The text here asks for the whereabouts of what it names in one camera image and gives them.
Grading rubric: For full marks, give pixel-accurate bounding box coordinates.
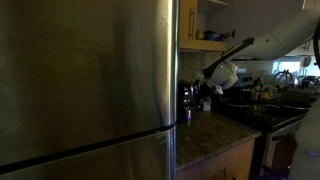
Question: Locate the black coffee maker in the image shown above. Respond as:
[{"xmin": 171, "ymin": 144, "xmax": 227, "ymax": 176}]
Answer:
[{"xmin": 178, "ymin": 79, "xmax": 201, "ymax": 108}]

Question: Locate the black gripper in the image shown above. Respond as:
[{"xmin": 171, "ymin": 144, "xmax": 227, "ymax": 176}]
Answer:
[{"xmin": 197, "ymin": 79, "xmax": 216, "ymax": 102}]

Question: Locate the black frying pan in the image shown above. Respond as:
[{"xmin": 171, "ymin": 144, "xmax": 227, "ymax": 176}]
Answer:
[{"xmin": 219, "ymin": 96, "xmax": 282, "ymax": 113}]

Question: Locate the blue box in cabinet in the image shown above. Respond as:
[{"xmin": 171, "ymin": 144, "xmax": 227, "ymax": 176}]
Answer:
[{"xmin": 203, "ymin": 30, "xmax": 225, "ymax": 42}]

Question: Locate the wooden upper cabinet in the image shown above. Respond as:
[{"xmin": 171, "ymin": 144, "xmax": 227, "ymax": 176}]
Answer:
[{"xmin": 178, "ymin": 0, "xmax": 232, "ymax": 53}]

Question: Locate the short cabinet door handle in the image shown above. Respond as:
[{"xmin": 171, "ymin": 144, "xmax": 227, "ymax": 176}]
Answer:
[{"xmin": 187, "ymin": 5, "xmax": 196, "ymax": 41}]

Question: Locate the curved sink faucet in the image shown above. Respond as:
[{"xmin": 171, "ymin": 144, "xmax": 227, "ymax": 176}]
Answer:
[{"xmin": 272, "ymin": 69, "xmax": 295, "ymax": 90}]

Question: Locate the small white container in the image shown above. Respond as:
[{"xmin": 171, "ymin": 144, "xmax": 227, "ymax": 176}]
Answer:
[{"xmin": 202, "ymin": 97, "xmax": 212, "ymax": 112}]

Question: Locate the stainless steel fridge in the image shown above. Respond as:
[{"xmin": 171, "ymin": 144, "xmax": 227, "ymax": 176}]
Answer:
[{"xmin": 0, "ymin": 0, "xmax": 180, "ymax": 180}]

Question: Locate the yellow item in cabinet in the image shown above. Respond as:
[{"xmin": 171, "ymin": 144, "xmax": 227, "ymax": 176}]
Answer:
[{"xmin": 195, "ymin": 29, "xmax": 205, "ymax": 41}]

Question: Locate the black stove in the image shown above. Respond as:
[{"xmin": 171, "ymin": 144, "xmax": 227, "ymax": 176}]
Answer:
[{"xmin": 211, "ymin": 74, "xmax": 313, "ymax": 180}]

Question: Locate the green glass bottle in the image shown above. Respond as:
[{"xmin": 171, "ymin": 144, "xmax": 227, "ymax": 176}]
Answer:
[{"xmin": 252, "ymin": 76, "xmax": 263, "ymax": 102}]

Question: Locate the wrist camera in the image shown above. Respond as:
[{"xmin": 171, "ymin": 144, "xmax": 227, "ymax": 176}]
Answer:
[{"xmin": 211, "ymin": 84, "xmax": 224, "ymax": 97}]

